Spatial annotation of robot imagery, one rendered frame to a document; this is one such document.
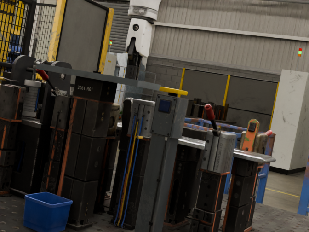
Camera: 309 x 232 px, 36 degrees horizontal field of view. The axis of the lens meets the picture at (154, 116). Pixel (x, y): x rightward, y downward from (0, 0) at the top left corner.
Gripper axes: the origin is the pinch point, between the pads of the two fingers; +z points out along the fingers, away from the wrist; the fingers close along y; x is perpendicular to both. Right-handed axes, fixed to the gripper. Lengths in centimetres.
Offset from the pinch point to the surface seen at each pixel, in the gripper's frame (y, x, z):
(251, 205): 41, -41, 38
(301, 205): 194, -76, 61
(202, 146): 18.3, -21.9, 18.9
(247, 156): 14.1, -36.5, 18.6
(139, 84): -8.3, -4.8, 3.2
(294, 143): 810, -113, 56
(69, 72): -2.6, 18.3, 3.0
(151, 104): 10.7, -4.8, 8.4
